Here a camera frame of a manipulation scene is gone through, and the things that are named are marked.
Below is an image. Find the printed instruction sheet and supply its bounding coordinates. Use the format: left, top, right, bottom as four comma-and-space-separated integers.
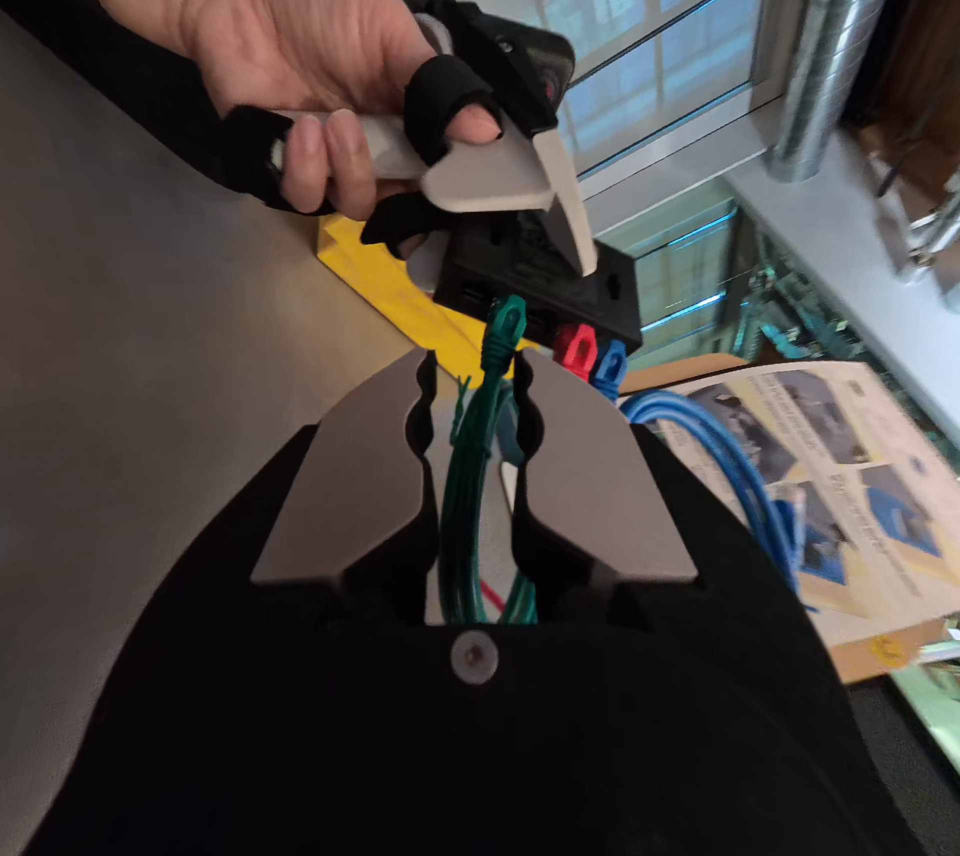
657, 360, 960, 628

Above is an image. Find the blue ethernet cable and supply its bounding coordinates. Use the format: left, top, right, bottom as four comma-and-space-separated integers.
588, 338, 807, 598

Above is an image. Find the red ethernet cable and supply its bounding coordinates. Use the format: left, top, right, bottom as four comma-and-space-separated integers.
477, 323, 598, 613

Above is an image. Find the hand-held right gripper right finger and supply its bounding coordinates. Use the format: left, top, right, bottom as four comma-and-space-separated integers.
512, 351, 699, 587

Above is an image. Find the black ethernet port box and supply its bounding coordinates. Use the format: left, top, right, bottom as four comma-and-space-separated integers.
434, 215, 645, 356

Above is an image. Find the yellow plastic bin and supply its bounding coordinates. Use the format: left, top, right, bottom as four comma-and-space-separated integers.
314, 210, 520, 463

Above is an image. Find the person's left hand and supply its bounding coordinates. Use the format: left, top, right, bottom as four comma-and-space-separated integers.
83, 0, 507, 220

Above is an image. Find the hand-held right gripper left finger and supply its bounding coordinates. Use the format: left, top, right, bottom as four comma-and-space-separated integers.
251, 351, 442, 590

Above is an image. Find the green ethernet cable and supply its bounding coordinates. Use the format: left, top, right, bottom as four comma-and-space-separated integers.
437, 293, 543, 629

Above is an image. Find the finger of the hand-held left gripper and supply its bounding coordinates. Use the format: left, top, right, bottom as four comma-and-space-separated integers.
533, 131, 601, 280

